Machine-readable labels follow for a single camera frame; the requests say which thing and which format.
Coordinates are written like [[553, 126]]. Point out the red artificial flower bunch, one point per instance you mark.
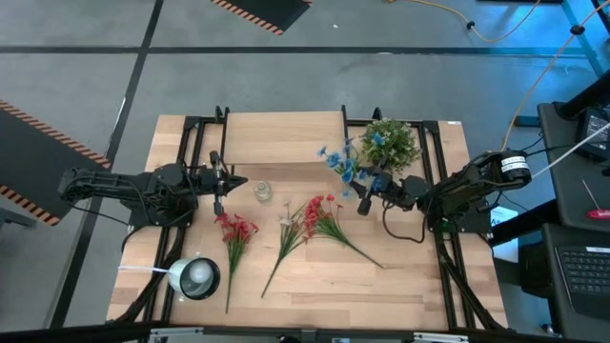
[[236, 233], [329, 224]]

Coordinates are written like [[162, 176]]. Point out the white artificial flower bunch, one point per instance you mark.
[[288, 238]]

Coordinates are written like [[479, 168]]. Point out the blue metal frame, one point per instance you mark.
[[594, 57]]

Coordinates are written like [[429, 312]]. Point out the white strip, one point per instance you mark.
[[143, 269]]

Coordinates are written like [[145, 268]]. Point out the diamond-patterned glass vase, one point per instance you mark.
[[347, 194]]

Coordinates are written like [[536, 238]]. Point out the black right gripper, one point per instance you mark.
[[400, 193]]

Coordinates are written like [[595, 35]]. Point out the black laptop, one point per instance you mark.
[[586, 276]]

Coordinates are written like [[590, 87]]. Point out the blue artificial flower bunch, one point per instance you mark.
[[347, 167]]

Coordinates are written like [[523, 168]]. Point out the ribbed round glass vase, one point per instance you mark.
[[262, 191]]

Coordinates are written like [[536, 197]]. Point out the wooden shelf with black legs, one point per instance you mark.
[[283, 138]]

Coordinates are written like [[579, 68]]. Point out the black side desk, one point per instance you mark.
[[567, 200]]

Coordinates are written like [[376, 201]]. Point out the green potted plant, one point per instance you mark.
[[395, 143]]

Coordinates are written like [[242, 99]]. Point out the black mat with striped edge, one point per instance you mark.
[[28, 157], [267, 9]]

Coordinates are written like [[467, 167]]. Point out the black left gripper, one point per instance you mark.
[[212, 181]]

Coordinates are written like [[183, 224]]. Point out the white spot lamp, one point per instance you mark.
[[193, 281]]

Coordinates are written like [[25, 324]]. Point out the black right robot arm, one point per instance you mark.
[[467, 183]]

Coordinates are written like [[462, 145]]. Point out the black tablet device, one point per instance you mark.
[[595, 138]]

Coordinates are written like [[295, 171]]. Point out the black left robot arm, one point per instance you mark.
[[109, 183]]

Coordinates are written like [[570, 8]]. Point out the white paper sheet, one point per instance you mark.
[[505, 248]]

